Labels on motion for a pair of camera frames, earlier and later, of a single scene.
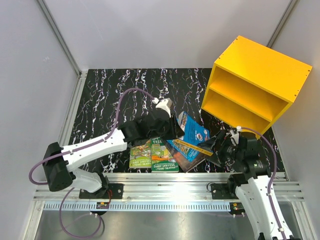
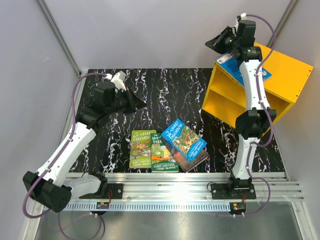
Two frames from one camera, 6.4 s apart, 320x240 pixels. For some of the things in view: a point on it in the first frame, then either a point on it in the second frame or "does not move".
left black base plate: [114, 191] does not move
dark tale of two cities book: [185, 164] does not move
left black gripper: [176, 131] → [134, 102]
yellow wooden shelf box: [251, 86] does not move
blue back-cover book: [194, 132] → [229, 63]
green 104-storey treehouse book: [162, 161] does not move
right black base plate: [223, 191] does not move
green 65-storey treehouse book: [140, 157] does not move
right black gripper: [219, 159] → [215, 43]
